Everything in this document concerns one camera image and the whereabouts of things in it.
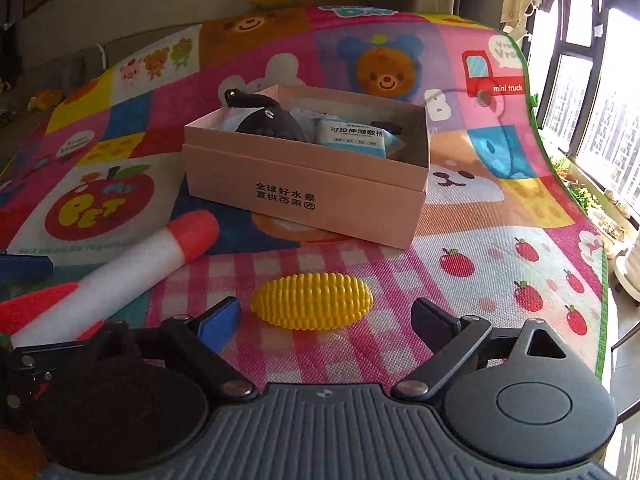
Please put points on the green potted plant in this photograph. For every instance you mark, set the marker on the green potted plant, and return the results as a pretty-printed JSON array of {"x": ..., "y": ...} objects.
[{"x": 580, "y": 195}]

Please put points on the black plush toy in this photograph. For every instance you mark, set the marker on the black plush toy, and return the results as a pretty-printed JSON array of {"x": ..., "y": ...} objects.
[{"x": 270, "y": 122}]

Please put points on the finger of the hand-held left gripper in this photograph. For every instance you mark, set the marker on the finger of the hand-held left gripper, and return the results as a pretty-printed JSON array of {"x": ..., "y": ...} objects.
[
  {"x": 25, "y": 380},
  {"x": 25, "y": 267}
]

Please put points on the yellow corn toy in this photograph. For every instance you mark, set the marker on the yellow corn toy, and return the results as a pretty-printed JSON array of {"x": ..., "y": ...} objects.
[{"x": 310, "y": 300}]

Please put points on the grey neck pillow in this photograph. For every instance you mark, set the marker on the grey neck pillow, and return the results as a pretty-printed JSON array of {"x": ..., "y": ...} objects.
[{"x": 94, "y": 60}]

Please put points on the hanging beige cloth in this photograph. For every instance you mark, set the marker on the hanging beige cloth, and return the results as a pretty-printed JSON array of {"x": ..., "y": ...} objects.
[{"x": 520, "y": 10}]

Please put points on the blue wet wipes packet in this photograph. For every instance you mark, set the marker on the blue wet wipes packet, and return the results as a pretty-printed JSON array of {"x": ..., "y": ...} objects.
[{"x": 350, "y": 137}]

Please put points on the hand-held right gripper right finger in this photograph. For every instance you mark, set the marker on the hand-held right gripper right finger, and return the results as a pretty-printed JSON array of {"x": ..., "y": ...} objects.
[{"x": 435, "y": 325}]

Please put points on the black window frame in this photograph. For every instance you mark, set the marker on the black window frame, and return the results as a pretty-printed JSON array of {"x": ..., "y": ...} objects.
[{"x": 597, "y": 35}]

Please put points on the yellow duck toys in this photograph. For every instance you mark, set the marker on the yellow duck toys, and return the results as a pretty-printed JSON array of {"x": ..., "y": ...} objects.
[{"x": 45, "y": 100}]

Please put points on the white plant pot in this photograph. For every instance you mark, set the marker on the white plant pot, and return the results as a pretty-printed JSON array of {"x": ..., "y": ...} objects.
[{"x": 627, "y": 275}]

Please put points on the pink cardboard box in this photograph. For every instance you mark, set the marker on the pink cardboard box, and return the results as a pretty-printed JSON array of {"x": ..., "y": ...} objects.
[{"x": 300, "y": 200}]

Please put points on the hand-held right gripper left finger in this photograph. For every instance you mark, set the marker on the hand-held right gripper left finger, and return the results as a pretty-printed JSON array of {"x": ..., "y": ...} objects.
[{"x": 220, "y": 325}]

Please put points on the colourful cartoon play mat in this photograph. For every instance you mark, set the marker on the colourful cartoon play mat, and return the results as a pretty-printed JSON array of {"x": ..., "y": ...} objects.
[{"x": 475, "y": 200}]

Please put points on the red and white foam rocket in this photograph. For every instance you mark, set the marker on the red and white foam rocket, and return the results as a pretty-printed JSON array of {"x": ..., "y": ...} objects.
[{"x": 125, "y": 270}]

